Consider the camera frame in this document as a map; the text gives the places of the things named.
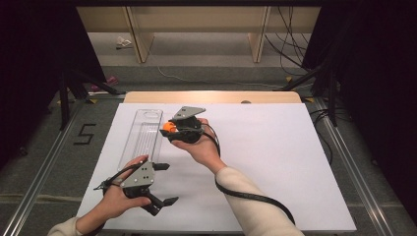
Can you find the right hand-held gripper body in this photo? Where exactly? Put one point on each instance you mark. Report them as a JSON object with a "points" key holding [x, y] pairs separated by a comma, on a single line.
{"points": [[188, 129]]}

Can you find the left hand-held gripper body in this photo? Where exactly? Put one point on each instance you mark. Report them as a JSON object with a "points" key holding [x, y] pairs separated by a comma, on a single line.
{"points": [[139, 177]]}

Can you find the orange ball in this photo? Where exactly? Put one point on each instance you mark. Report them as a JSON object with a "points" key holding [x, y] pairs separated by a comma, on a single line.
{"points": [[168, 127]]}

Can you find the clear plastic tray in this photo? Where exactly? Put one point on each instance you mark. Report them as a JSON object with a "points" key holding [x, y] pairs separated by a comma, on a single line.
{"points": [[144, 131]]}

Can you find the person's right hand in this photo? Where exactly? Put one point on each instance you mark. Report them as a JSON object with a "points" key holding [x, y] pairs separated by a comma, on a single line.
{"points": [[205, 149]]}

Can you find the person's left hand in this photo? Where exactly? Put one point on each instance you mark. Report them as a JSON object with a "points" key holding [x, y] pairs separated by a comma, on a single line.
{"points": [[114, 200]]}

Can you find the pink object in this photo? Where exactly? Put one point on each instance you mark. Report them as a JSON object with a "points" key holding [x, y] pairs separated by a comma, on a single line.
{"points": [[110, 80]]}

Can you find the crumpled white cloth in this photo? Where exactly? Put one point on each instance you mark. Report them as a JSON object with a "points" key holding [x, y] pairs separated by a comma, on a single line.
{"points": [[123, 42]]}

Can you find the white board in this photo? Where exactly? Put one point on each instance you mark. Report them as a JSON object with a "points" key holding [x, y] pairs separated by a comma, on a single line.
{"points": [[278, 164]]}

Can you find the light wooden shelf unit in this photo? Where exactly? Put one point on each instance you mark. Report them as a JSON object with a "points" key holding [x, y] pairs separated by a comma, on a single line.
{"points": [[196, 19]]}

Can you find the black metal stand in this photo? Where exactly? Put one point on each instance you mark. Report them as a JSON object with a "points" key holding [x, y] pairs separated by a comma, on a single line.
{"points": [[64, 105], [332, 101]]}

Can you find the black curtain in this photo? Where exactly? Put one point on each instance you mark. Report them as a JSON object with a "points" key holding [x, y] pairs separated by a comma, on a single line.
{"points": [[36, 65], [377, 82]]}

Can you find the aluminium floor rail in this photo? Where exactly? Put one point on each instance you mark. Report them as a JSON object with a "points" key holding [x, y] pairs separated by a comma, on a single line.
{"points": [[39, 183], [354, 170]]}

